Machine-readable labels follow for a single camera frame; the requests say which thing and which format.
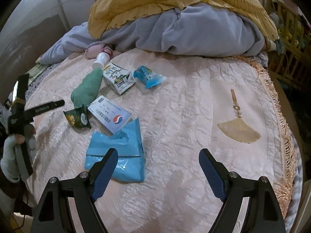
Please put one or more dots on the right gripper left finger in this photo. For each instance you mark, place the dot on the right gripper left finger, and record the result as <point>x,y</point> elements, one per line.
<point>53,212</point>

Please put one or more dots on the white blue medicine box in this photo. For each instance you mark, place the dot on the white blue medicine box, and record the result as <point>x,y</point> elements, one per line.
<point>109,114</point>

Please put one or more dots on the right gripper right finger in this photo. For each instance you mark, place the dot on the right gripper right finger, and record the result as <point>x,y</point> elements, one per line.
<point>263,212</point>

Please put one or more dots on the green patterned sheet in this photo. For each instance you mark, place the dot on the green patterned sheet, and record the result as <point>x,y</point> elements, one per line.
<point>36,71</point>

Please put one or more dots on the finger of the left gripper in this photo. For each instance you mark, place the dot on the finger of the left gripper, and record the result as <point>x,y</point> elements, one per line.
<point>38,110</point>

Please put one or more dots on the pink small cloth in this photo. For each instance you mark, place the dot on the pink small cloth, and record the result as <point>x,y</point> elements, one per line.
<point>93,51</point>

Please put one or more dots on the dark green snack wrapper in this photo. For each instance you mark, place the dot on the dark green snack wrapper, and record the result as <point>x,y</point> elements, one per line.
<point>77,117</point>

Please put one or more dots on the green white milk carton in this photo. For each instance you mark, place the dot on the green white milk carton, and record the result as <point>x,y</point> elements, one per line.
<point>118,78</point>

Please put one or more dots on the green rolled sock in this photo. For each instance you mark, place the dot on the green rolled sock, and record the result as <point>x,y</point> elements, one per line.
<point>88,90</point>

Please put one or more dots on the small blue snack packet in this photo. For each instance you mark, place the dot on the small blue snack packet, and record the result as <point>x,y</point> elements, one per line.
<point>148,77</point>

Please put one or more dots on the left gloved hand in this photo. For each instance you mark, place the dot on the left gloved hand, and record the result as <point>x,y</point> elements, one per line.
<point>9,165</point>

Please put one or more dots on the large blue plastic wrapper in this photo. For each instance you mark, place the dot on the large blue plastic wrapper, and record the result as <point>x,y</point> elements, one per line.
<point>128,143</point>

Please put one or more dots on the wooden crib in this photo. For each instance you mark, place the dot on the wooden crib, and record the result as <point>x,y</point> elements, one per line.
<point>290,62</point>

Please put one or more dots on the grey folded duvet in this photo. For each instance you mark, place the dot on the grey folded duvet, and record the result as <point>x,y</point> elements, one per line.
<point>197,30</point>

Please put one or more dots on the white plastic bottle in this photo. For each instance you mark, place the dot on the white plastic bottle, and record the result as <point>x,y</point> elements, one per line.
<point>102,58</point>

